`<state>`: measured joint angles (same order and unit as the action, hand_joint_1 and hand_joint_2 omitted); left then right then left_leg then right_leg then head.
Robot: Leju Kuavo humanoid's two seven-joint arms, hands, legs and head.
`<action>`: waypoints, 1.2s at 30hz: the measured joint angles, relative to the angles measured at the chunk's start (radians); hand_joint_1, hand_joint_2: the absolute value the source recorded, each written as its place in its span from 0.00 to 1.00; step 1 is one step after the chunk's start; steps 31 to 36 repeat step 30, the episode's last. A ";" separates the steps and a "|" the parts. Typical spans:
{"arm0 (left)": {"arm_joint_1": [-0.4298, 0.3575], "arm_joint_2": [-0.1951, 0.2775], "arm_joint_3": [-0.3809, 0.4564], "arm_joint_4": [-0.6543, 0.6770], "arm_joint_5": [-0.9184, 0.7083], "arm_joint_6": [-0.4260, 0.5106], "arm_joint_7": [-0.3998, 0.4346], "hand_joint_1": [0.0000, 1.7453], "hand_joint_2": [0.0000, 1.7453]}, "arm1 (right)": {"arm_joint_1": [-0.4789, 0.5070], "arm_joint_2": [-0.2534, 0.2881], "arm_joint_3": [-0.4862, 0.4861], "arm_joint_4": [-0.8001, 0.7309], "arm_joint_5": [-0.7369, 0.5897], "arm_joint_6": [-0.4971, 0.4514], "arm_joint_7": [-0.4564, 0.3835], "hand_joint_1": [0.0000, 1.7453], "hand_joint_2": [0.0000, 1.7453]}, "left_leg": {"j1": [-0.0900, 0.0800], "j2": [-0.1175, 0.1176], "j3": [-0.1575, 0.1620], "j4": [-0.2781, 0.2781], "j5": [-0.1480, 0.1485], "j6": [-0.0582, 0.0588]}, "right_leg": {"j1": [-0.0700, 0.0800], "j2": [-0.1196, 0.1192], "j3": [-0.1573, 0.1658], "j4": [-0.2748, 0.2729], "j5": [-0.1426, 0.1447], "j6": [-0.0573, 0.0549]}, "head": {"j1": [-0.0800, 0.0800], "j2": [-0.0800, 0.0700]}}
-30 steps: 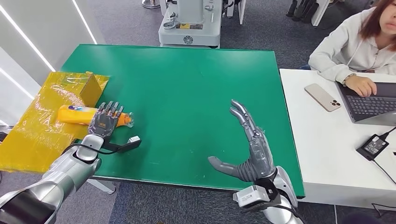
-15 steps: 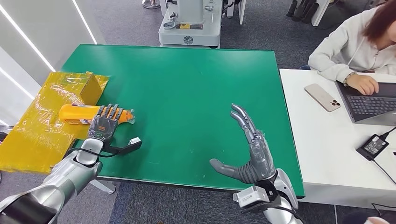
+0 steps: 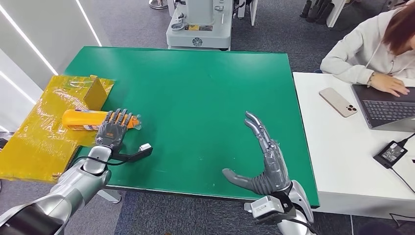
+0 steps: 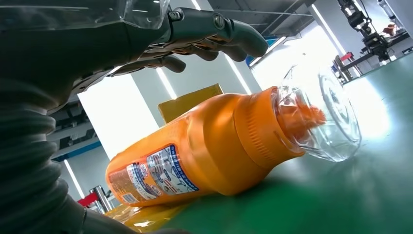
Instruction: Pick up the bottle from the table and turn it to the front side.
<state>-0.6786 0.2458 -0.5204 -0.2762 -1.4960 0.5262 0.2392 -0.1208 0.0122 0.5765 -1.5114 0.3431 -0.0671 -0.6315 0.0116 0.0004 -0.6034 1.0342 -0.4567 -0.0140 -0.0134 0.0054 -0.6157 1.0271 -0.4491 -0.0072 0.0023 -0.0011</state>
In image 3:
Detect orange bottle with clear cap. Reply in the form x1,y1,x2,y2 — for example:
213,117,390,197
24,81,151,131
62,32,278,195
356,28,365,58
61,109,142,131

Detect person's hand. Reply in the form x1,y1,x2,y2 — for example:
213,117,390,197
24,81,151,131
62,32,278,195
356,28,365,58
368,71,411,97

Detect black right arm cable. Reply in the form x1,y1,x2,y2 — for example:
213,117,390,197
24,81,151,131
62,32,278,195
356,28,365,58
285,218,320,235

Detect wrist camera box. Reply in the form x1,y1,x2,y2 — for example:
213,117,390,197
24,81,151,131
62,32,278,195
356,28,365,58
244,194,297,225
112,143,154,163

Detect yellow taped cardboard box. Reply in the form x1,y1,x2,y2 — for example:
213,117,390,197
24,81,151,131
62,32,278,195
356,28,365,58
0,74,115,182

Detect black adapter cable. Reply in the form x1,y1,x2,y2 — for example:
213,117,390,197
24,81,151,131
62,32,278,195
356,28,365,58
391,133,415,193

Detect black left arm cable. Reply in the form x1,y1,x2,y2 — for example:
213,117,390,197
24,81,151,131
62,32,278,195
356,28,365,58
69,155,128,167

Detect white partition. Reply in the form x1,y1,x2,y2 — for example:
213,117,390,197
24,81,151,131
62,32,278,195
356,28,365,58
325,0,347,28

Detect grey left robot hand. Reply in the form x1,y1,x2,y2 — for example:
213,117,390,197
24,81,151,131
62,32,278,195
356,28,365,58
94,108,134,151

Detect black power adapter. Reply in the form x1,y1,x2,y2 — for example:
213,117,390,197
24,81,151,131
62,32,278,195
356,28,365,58
372,140,408,169

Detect beige smartphone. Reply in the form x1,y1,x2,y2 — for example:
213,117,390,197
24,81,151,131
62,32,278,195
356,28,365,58
319,87,358,118

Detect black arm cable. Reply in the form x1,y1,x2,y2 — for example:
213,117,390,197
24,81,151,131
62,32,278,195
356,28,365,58
69,155,128,167
285,218,320,235

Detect green table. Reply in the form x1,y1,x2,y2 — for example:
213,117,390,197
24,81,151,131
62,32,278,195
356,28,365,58
61,46,321,208

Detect chrome stand base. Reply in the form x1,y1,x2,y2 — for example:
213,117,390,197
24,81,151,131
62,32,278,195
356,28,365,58
148,0,168,10

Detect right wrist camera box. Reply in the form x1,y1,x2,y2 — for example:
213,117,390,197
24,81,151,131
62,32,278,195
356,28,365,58
244,194,297,225

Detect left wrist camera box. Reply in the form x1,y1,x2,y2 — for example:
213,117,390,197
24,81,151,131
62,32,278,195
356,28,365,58
112,143,154,163

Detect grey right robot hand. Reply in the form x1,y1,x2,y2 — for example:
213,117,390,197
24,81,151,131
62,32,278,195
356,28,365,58
222,111,292,196

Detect white furniture legs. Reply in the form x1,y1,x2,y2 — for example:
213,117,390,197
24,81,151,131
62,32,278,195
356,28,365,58
237,0,258,26

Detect person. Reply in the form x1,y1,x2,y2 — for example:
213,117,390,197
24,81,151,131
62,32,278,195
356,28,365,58
320,1,415,97

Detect white desk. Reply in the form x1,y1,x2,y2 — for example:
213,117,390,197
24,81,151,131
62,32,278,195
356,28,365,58
269,71,415,223

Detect grey laptop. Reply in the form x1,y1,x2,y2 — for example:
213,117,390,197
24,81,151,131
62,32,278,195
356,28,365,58
350,83,415,132

